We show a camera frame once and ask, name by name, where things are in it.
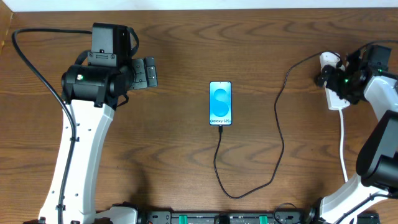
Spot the white power strip cord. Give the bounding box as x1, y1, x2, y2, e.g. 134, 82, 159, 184
338, 108, 349, 183

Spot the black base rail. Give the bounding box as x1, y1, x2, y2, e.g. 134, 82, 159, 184
93, 202, 381, 224

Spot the blue Galaxy smartphone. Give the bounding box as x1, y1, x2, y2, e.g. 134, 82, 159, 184
209, 81, 233, 126

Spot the white power strip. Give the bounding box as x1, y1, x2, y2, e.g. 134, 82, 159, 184
324, 82, 350, 111

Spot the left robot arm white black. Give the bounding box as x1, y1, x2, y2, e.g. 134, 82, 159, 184
37, 23, 158, 223

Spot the white USB charger adapter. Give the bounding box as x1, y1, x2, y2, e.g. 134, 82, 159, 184
320, 52, 345, 70

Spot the black USB charging cable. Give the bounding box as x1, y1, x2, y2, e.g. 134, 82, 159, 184
213, 51, 343, 200

